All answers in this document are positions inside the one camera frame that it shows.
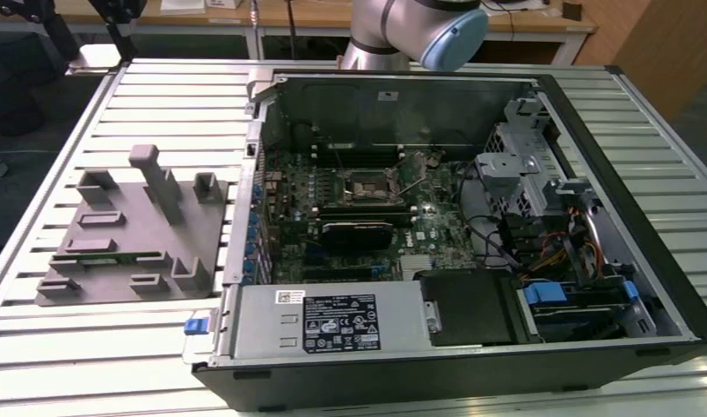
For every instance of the blue case latch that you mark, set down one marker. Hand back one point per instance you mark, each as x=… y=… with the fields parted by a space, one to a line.
x=195 y=327

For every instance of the black expansion slot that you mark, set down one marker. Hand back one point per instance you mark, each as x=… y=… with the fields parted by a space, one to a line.
x=336 y=273

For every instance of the black open PC case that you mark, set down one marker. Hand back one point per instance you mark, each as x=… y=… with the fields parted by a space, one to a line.
x=446 y=382

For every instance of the black power supply label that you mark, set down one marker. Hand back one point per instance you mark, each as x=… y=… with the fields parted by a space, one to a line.
x=342 y=323

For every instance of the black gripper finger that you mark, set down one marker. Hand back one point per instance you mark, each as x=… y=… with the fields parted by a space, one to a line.
x=122 y=39
x=60 y=43

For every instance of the white wall sticker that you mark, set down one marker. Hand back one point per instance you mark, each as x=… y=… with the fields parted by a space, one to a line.
x=388 y=95

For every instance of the dark office chair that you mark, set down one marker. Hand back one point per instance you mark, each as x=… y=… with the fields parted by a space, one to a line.
x=11 y=104

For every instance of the silver metal drive cage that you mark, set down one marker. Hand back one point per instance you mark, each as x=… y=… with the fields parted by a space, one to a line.
x=525 y=143

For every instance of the white barcode sticker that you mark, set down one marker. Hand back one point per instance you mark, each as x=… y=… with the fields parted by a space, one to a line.
x=290 y=297

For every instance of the green motherboard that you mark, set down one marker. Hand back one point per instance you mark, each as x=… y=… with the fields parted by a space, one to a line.
x=440 y=217

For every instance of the grey parts rack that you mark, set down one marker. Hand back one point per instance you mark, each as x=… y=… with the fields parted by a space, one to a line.
x=200 y=234

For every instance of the silver power supply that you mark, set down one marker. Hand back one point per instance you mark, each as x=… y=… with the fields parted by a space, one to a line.
x=260 y=321

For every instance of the black RAM slot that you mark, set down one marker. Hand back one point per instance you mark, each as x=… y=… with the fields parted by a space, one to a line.
x=359 y=156
x=359 y=148
x=359 y=160
x=359 y=152

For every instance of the black graphics card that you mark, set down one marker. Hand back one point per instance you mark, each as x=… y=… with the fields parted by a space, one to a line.
x=356 y=236

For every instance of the green RAM stick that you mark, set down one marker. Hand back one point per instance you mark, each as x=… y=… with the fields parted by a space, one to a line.
x=127 y=258

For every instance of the small white cardboard box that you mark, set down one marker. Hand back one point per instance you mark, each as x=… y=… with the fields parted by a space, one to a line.
x=223 y=3

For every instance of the small silver heat sink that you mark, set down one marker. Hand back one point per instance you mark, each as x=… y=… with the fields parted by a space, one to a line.
x=418 y=265

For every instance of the blue plastic clip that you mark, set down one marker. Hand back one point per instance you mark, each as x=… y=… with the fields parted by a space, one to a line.
x=630 y=290

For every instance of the brown wooden cabinet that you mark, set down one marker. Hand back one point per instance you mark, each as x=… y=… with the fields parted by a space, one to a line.
x=666 y=43

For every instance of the blue disk carrier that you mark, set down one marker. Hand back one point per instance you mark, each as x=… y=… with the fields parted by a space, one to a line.
x=545 y=295

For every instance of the installed black RAM stick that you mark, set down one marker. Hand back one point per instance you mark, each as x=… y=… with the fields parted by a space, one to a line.
x=362 y=218

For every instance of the CPU socket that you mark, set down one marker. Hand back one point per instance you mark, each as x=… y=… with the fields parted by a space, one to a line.
x=364 y=189

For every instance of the wooden desk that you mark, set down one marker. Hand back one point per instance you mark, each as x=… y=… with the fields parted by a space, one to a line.
x=539 y=24

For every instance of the small dark box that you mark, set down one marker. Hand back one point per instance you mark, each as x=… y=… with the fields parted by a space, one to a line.
x=573 y=11

